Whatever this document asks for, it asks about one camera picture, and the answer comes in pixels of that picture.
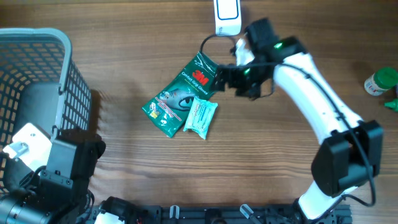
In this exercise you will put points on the white barcode scanner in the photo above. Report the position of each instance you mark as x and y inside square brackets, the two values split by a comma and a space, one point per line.
[228, 19]

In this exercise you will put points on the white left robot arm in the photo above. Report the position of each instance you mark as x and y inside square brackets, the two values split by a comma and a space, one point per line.
[25, 205]

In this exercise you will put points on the teal wet wipes pack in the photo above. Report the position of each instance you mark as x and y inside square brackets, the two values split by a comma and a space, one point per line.
[200, 117]

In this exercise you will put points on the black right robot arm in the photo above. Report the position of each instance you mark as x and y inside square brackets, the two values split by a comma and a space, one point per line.
[350, 149]

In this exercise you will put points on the grey plastic mesh basket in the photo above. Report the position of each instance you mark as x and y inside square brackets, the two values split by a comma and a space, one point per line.
[40, 84]

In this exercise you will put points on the green lid plastic jar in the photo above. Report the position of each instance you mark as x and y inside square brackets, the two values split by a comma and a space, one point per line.
[381, 81]

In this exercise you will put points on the green 3M gloves packet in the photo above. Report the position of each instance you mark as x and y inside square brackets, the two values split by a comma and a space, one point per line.
[169, 109]

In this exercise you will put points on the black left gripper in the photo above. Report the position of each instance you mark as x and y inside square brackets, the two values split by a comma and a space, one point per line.
[101, 149]

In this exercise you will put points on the red sauce bottle green cap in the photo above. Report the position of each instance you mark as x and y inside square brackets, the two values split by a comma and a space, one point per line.
[393, 105]

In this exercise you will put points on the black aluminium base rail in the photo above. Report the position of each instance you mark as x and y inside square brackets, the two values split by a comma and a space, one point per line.
[217, 214]

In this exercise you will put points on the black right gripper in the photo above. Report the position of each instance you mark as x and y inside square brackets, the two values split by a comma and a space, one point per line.
[232, 81]

